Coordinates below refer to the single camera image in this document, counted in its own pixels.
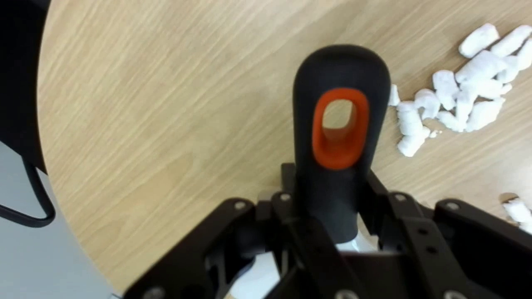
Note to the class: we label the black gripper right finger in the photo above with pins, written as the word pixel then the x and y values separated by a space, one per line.
pixel 380 208

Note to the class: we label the black office chair base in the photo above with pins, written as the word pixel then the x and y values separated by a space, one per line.
pixel 22 23

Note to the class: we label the pile of white foam pieces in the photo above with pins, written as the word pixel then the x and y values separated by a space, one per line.
pixel 468 135

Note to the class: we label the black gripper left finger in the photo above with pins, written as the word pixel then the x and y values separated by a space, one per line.
pixel 285 203

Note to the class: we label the round wooden table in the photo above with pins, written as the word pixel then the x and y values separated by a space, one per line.
pixel 152 111

